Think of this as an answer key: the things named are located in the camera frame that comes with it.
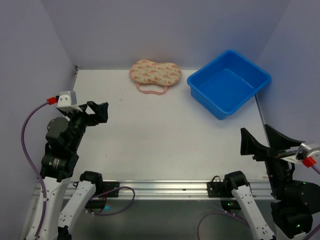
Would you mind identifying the floral peach laundry bag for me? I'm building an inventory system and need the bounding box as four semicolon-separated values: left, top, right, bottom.
129;59;182;96

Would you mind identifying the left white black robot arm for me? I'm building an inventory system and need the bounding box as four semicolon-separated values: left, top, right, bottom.
26;101;109;240

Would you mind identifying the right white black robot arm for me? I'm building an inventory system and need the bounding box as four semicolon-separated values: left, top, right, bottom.
223;124;320;240

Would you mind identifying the blue plastic bin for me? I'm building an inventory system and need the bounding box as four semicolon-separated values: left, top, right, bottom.
187;50;272;120

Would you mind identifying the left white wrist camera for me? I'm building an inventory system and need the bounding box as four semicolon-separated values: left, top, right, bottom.
56;91;82;113

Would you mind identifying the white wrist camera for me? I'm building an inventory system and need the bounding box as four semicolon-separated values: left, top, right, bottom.
56;91;82;113
280;143;320;168

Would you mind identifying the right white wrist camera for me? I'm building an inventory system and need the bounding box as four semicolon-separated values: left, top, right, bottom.
280;143;320;168

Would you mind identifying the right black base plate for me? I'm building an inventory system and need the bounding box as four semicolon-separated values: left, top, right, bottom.
206;175;233;198

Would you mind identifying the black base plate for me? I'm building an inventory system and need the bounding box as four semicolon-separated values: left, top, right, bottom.
206;175;233;198
72;180;121;198

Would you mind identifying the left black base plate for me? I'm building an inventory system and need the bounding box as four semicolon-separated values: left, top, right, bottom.
72;180;121;198

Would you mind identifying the aluminium mounting rail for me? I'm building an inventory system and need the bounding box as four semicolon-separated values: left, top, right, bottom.
31;179;274;201

